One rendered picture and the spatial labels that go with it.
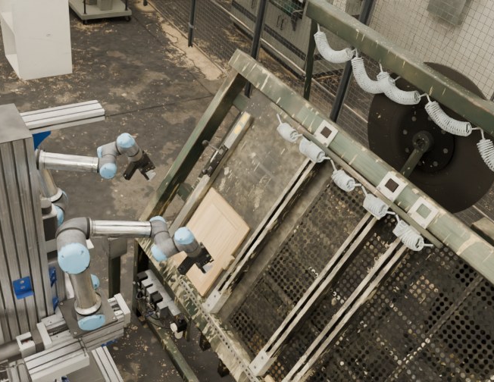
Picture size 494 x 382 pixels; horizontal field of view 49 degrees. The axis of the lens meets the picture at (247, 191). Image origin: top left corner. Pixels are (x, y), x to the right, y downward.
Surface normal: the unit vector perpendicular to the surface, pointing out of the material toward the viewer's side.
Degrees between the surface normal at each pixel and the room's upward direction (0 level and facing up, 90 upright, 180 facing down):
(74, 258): 84
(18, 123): 0
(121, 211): 0
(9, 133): 0
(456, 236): 60
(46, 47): 90
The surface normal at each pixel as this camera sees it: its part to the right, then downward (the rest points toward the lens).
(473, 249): -0.62, -0.14
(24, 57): 0.54, 0.60
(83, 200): 0.15, -0.76
